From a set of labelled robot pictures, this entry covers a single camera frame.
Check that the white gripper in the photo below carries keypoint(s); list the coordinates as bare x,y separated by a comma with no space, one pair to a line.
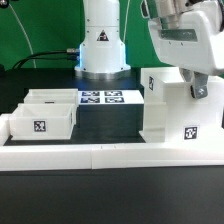
188,34

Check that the white drawer cabinet frame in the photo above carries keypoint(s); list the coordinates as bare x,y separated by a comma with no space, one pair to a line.
170,112

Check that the white drawer box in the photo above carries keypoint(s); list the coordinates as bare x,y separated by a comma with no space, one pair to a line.
42,121
55,96

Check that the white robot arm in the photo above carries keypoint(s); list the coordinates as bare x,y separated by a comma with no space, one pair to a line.
102,52

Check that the paper sheet with markers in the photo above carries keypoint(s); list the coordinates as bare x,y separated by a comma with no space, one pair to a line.
110,97

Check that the white fence front rail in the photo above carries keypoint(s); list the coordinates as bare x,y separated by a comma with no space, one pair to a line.
109,156

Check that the white fence rail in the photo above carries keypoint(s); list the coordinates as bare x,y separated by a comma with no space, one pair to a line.
109,156
4,128

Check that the white fence left rail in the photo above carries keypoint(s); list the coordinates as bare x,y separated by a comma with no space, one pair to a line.
4,128

